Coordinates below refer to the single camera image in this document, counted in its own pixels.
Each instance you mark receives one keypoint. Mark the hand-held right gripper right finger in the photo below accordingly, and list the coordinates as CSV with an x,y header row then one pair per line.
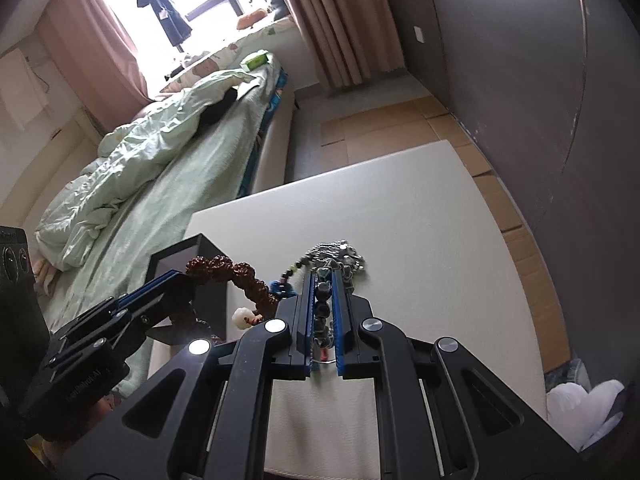
x,y
340,320

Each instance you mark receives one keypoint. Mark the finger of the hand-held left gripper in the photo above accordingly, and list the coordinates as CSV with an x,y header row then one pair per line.
x,y
165,316
150,287

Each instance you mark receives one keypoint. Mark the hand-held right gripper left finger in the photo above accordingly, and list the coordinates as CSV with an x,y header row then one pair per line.
x,y
306,310

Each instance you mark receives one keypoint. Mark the black jewelry tray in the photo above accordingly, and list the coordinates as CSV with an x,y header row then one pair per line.
x,y
210,260

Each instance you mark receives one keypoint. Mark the bed with green sheet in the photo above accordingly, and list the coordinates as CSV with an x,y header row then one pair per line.
x,y
165,200

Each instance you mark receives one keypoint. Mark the pink pillow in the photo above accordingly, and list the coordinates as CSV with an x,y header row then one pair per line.
x,y
45,275

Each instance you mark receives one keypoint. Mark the light green duvet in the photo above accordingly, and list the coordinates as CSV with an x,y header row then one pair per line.
x,y
150,145

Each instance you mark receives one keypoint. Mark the beige headboard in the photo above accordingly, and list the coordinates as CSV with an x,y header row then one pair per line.
x,y
45,170

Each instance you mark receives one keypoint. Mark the black garment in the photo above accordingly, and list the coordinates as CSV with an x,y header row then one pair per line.
x,y
217,107

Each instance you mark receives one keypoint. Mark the flattened cardboard sheets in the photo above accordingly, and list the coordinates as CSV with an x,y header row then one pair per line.
x,y
390,130

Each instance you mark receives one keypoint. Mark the white hanging towel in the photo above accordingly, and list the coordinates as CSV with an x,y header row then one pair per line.
x,y
22,90

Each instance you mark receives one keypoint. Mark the pink curtain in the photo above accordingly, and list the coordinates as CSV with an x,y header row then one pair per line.
x,y
105,55
335,20

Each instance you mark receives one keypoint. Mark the printed window seat cushion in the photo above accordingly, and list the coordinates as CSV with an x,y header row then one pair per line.
x,y
220,55

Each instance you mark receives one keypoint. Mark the green tissue box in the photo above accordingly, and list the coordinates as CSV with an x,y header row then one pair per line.
x,y
255,61

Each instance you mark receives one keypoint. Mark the white plastic bag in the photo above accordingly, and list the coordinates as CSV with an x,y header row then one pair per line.
x,y
575,410

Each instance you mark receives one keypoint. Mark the hanging dark jacket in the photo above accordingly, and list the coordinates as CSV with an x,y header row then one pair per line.
x,y
162,5

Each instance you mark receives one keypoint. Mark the orange plush toy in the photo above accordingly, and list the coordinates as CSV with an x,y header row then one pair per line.
x,y
250,19

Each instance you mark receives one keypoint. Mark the wall switch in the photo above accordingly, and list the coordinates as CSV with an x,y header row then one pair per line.
x,y
419,35

